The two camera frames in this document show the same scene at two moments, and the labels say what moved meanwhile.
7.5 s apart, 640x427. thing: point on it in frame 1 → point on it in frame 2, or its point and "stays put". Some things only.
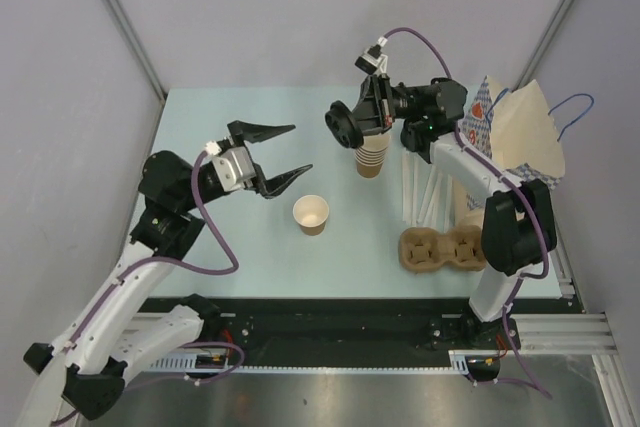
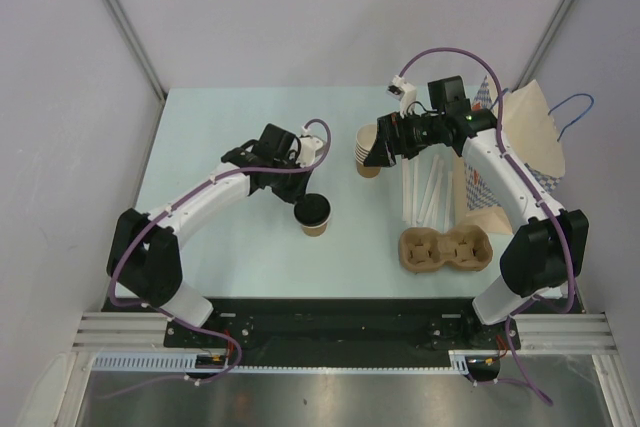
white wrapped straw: x=407 y=187 stays put
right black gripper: x=377 y=107 → x=392 y=138
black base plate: x=346 y=323 stays put
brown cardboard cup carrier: x=424 y=250 stays put
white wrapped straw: x=433 y=201 stays put
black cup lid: x=343 y=126 → x=312 y=210
